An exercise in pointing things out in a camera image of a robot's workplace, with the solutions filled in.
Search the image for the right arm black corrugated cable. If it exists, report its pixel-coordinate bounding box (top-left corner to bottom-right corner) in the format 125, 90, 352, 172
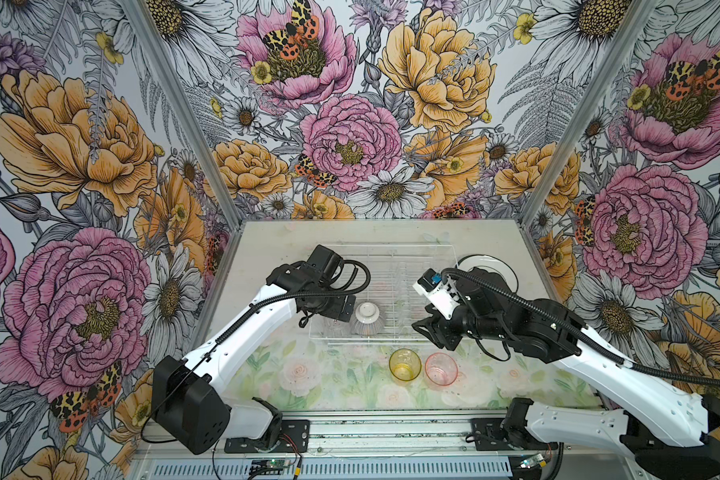
440, 267, 720, 480

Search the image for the aluminium front rail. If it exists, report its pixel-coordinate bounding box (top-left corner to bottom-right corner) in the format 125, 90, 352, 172
138, 399, 639, 459

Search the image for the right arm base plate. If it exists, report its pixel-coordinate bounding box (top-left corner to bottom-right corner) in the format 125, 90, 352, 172
465, 418, 559, 451

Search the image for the white vented cable duct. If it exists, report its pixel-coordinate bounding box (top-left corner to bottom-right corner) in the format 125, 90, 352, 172
143, 457, 512, 479

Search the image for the amber glass cup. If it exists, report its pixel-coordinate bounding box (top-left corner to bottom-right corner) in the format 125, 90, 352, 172
388, 348, 422, 382

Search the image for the ribbed white bowl upside down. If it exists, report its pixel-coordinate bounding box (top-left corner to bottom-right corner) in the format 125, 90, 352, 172
351, 301, 385, 337

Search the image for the right aluminium frame post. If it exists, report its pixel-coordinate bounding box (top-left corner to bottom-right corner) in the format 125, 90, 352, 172
519, 1, 656, 229

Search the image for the aluminium frame post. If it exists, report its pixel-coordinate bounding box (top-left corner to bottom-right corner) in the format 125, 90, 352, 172
123, 1, 243, 233
519, 1, 656, 229

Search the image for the plate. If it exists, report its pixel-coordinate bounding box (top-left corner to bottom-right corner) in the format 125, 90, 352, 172
456, 254, 519, 293

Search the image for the left aluminium frame post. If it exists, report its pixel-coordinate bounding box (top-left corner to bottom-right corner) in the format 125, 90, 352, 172
123, 1, 243, 233

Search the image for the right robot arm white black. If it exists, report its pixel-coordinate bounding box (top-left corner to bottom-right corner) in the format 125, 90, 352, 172
412, 268, 720, 479

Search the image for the white wire dish rack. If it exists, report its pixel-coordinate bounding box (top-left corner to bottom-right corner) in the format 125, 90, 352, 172
309, 243, 457, 345

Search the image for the green circuit board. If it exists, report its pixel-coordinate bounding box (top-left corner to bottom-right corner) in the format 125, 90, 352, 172
248, 459, 292, 479

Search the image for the pink glass cup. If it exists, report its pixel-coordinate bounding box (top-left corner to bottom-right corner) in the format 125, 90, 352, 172
424, 352, 459, 387

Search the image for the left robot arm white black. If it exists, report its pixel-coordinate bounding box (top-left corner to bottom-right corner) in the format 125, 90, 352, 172
150, 245, 371, 455

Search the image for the clear glass cup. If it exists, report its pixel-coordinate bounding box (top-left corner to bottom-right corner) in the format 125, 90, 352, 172
322, 319, 351, 339

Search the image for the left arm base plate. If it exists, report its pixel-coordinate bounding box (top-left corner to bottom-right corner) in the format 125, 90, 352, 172
223, 419, 311, 454

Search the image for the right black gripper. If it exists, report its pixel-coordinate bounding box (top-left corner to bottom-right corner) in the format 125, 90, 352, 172
411, 301, 509, 352

